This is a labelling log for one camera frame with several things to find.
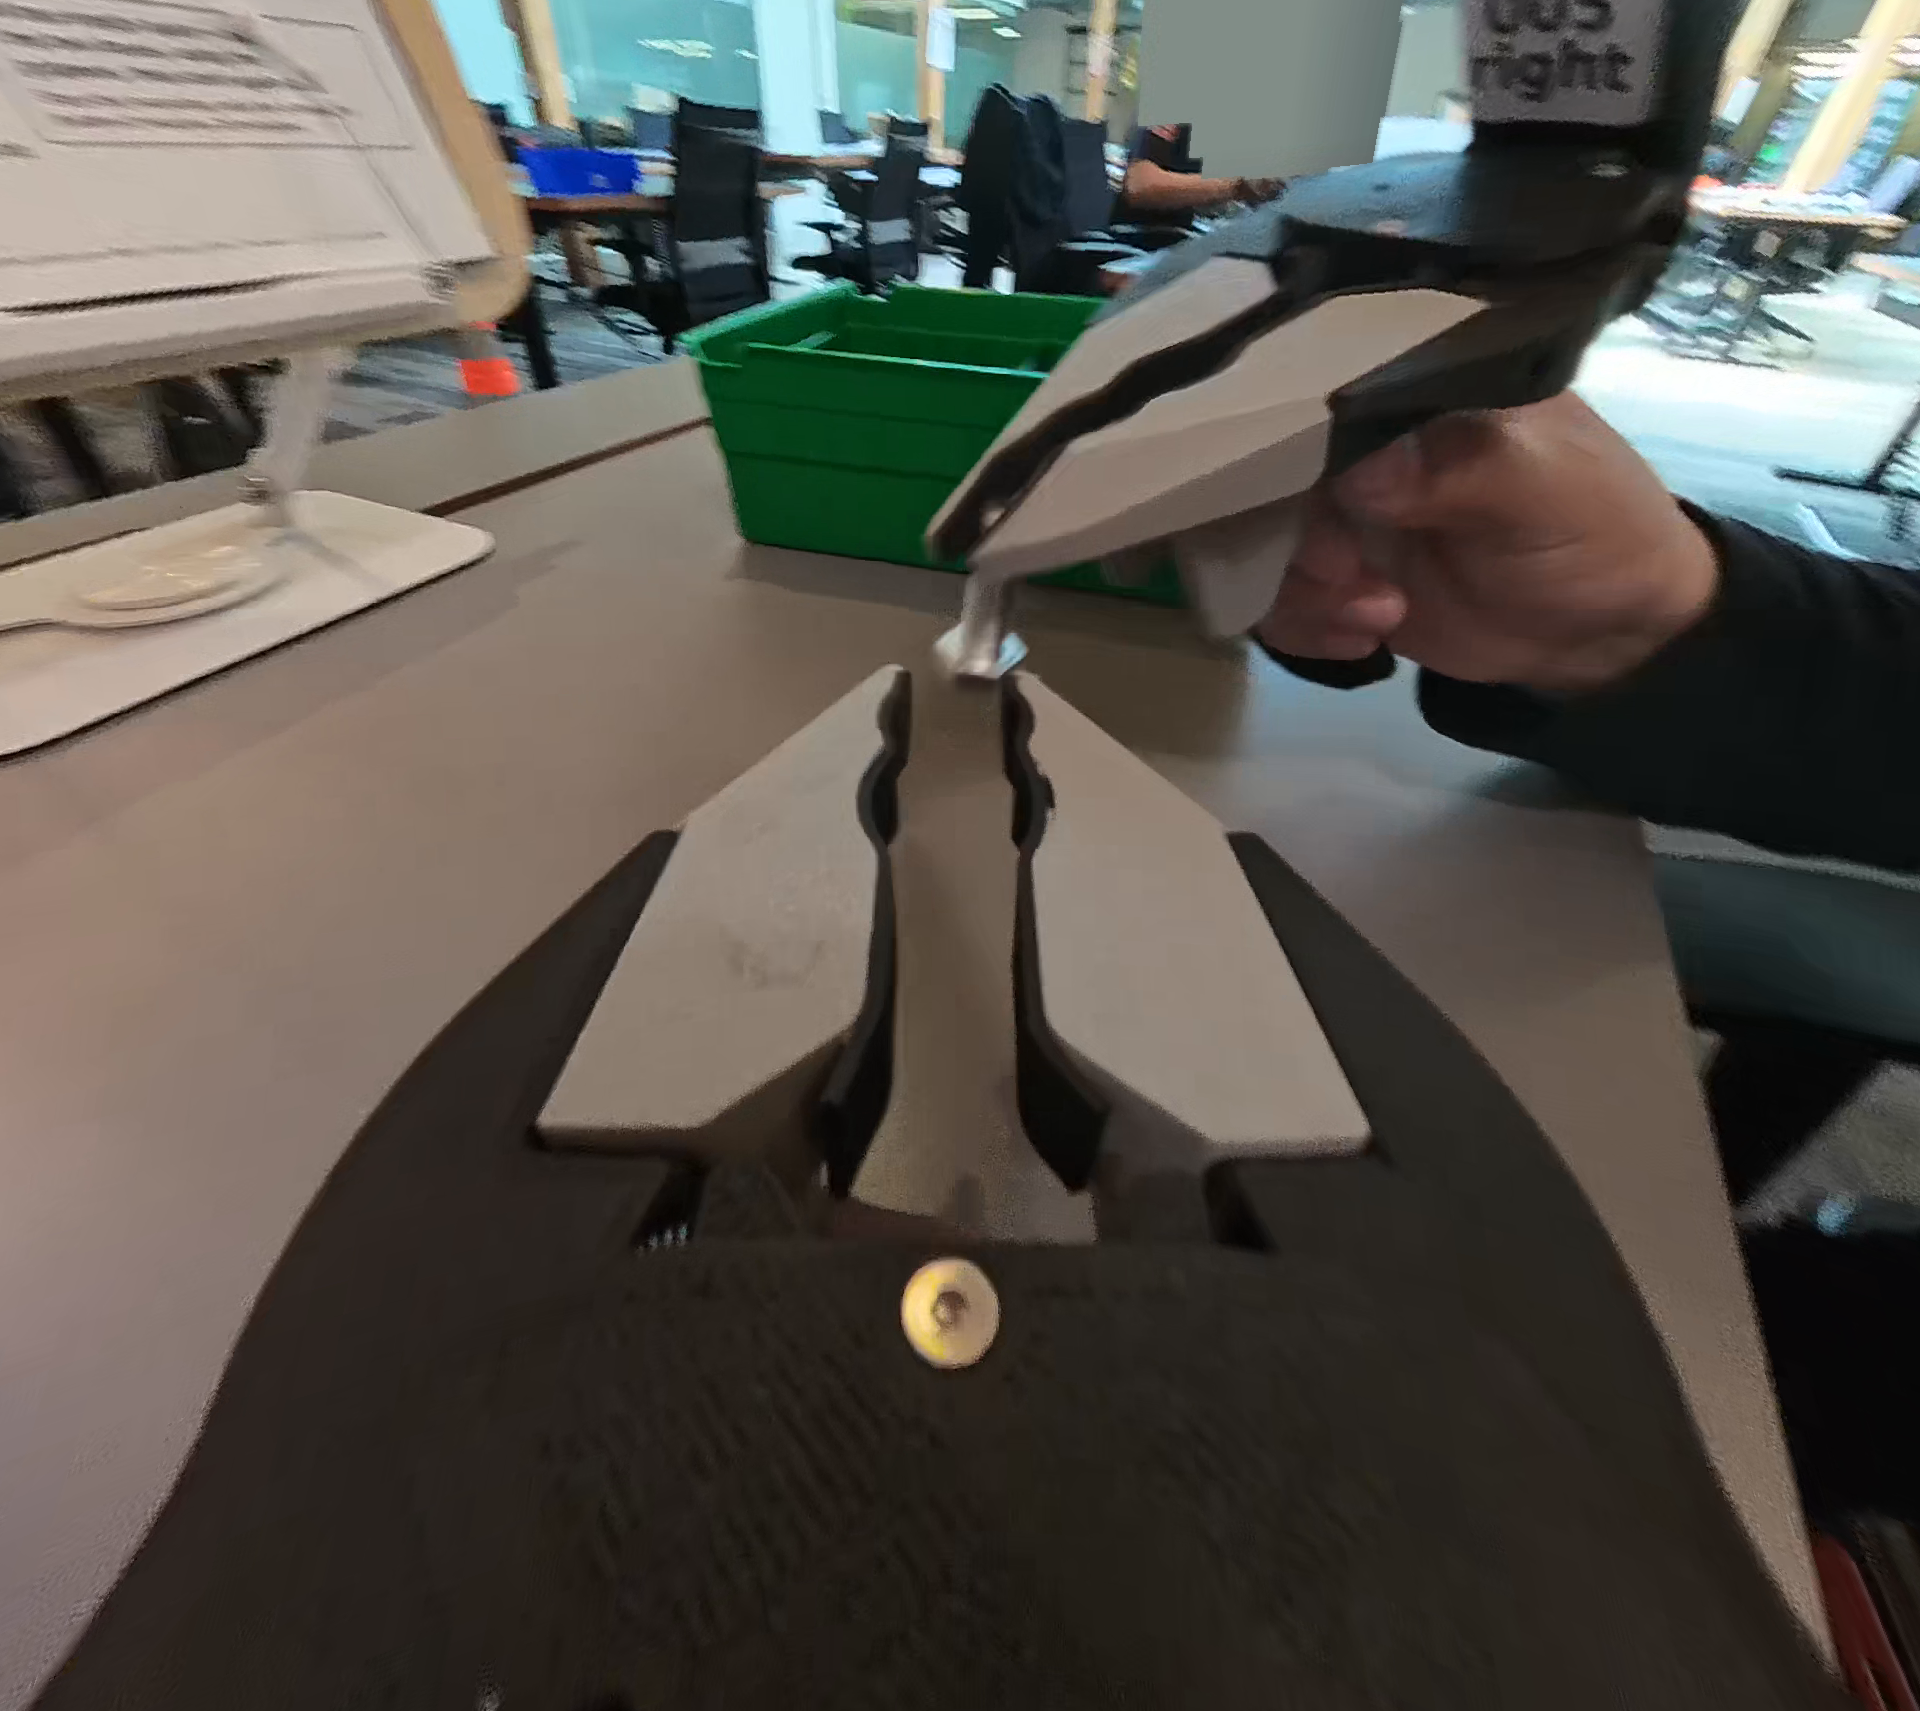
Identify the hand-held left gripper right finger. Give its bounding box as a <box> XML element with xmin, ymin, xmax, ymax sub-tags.
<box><xmin>1001</xmin><ymin>672</ymin><xmax>1372</xmax><ymax>1192</ymax></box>

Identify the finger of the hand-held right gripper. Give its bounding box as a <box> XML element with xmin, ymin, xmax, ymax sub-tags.
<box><xmin>966</xmin><ymin>289</ymin><xmax>1490</xmax><ymax>590</ymax></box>
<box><xmin>922</xmin><ymin>254</ymin><xmax>1285</xmax><ymax>565</ymax></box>

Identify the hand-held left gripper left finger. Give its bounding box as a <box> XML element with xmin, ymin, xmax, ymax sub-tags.
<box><xmin>536</xmin><ymin>664</ymin><xmax>915</xmax><ymax>1197</ymax></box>

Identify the green plastic bin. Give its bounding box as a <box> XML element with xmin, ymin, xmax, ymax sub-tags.
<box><xmin>687</xmin><ymin>283</ymin><xmax>1204</xmax><ymax>612</ymax></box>

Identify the person's right forearm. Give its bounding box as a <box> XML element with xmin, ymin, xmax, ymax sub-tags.
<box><xmin>1418</xmin><ymin>503</ymin><xmax>1920</xmax><ymax>872</ymax></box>

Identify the person's right hand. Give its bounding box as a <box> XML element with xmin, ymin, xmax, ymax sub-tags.
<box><xmin>1257</xmin><ymin>397</ymin><xmax>1719</xmax><ymax>692</ymax></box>

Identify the black hanging jacket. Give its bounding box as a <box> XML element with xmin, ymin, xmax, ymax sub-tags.
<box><xmin>959</xmin><ymin>86</ymin><xmax>1069</xmax><ymax>296</ymax></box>

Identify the black office chair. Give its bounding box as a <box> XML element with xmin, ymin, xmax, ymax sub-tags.
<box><xmin>794</xmin><ymin>114</ymin><xmax>932</xmax><ymax>296</ymax></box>
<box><xmin>600</xmin><ymin>99</ymin><xmax>776</xmax><ymax>355</ymax></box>

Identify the small blue bin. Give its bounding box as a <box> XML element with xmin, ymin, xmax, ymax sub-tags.
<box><xmin>511</xmin><ymin>142</ymin><xmax>640</xmax><ymax>199</ymax></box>

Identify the printed instruction sheet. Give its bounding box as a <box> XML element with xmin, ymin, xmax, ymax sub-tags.
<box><xmin>0</xmin><ymin>0</ymin><xmax>497</xmax><ymax>311</ymax></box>

